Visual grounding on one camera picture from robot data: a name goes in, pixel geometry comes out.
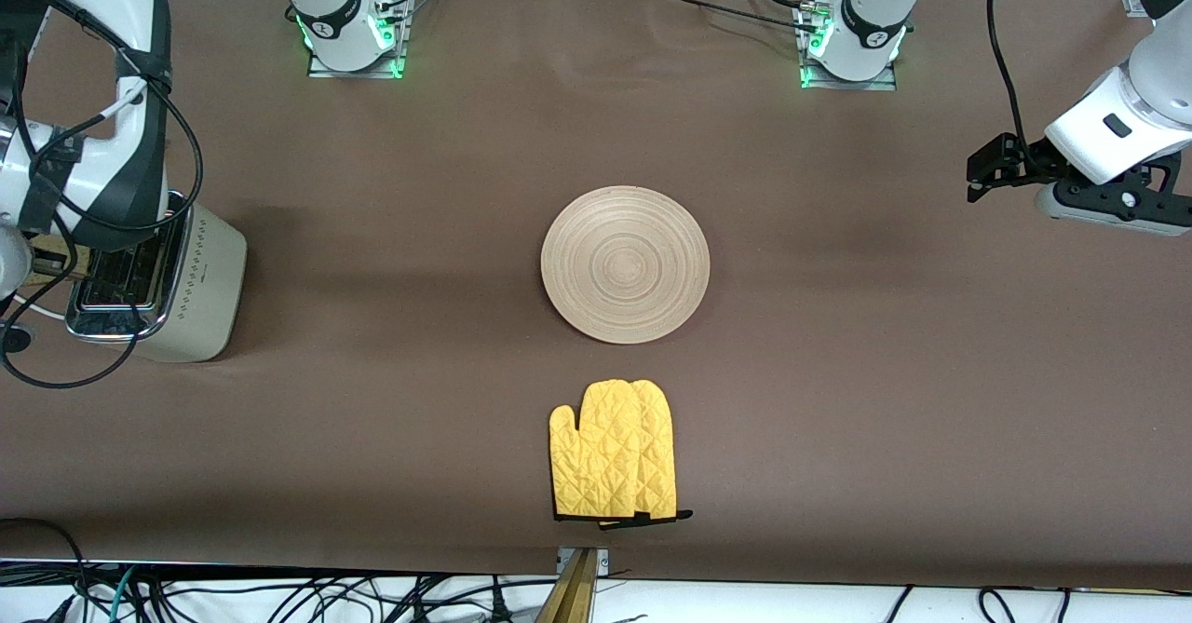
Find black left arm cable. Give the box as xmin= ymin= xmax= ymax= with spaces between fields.
xmin=985 ymin=0 xmax=1035 ymax=154

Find aluminium profile rail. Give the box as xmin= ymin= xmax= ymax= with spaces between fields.
xmin=534 ymin=547 xmax=599 ymax=623

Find black cable on table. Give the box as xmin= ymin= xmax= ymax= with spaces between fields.
xmin=666 ymin=0 xmax=820 ymax=35

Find black looped floor cable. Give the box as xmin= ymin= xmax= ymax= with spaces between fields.
xmin=0 ymin=518 xmax=89 ymax=623

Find cream and chrome toaster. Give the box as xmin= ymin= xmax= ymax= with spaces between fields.
xmin=63 ymin=190 xmax=249 ymax=364

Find round wooden plate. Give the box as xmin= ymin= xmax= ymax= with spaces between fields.
xmin=540 ymin=185 xmax=711 ymax=345

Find teal floor cable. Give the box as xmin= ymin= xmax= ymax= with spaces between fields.
xmin=110 ymin=565 xmax=141 ymax=623

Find yellow quilted oven mitt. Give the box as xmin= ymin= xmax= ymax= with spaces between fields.
xmin=549 ymin=379 xmax=695 ymax=527

